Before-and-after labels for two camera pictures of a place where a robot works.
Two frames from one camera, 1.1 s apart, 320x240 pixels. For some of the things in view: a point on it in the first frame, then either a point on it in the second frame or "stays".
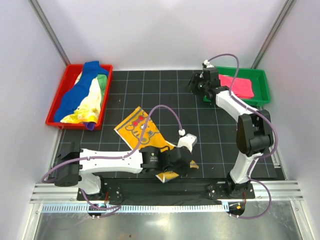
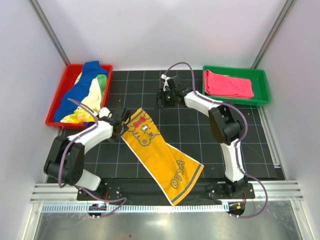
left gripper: x=183 y=170 → x=125 y=128
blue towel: x=71 y=98 stays
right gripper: x=191 y=86 → x=160 y=99
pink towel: x=241 y=87 stays
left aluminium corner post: x=36 y=7 stays
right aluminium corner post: x=265 y=46 stays
